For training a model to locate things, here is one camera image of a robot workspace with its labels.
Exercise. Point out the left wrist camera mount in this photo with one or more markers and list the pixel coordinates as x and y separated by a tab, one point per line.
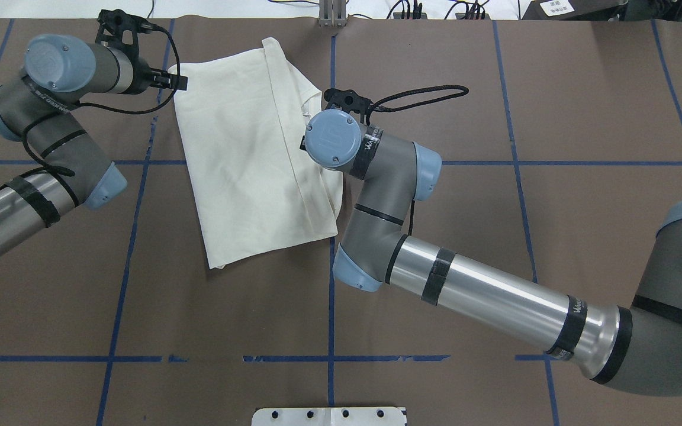
120	30

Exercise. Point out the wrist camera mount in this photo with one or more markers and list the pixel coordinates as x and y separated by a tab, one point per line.
120	30
347	100

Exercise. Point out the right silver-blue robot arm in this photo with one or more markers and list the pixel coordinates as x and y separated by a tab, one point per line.
635	350

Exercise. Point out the black box with label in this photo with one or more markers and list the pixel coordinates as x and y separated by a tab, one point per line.
574	10

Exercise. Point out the orange-black adapter box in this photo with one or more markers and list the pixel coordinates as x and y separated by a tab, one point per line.
407	11
468	11

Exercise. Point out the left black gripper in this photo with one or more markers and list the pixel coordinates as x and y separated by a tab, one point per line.
143	79

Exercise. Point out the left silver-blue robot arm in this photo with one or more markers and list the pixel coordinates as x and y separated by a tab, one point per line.
36	110

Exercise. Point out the aluminium frame post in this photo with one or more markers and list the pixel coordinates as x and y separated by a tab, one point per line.
332	13

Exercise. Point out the white central pedestal column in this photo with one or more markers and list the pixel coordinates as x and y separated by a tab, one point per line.
349	415

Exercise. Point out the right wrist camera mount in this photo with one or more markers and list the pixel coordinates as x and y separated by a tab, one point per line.
347	100

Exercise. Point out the cream long-sleeve cat shirt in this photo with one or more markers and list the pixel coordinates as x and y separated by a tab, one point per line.
241	121

